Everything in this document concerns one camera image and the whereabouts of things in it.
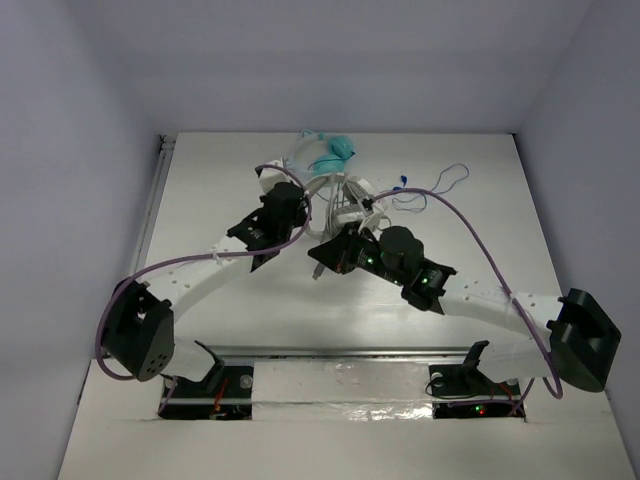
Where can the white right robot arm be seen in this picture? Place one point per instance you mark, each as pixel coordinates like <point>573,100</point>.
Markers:
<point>568,337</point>

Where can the teal cat-ear headphones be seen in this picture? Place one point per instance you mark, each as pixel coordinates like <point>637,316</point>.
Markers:
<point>338,150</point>

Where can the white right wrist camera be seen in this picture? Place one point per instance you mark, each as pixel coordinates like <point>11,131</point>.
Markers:
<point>374,212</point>

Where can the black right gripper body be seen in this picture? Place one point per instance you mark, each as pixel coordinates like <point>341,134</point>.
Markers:
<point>365,254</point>

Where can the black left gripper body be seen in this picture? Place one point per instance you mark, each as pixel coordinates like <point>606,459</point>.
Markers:
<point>298,201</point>

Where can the aluminium side rail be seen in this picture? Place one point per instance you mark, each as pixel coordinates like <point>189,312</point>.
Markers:
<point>167,144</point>

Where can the white grey over-ear headphones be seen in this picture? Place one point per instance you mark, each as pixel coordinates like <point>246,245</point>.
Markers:
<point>346,191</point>

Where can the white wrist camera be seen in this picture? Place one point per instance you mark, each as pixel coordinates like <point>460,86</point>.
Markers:
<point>272,173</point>
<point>374,212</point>

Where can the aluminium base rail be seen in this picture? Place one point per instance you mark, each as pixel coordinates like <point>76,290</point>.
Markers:
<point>281,352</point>

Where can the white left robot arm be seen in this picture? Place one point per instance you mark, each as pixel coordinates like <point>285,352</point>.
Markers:
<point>138,326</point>

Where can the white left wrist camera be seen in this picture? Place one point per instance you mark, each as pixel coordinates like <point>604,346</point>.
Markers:
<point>272,173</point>

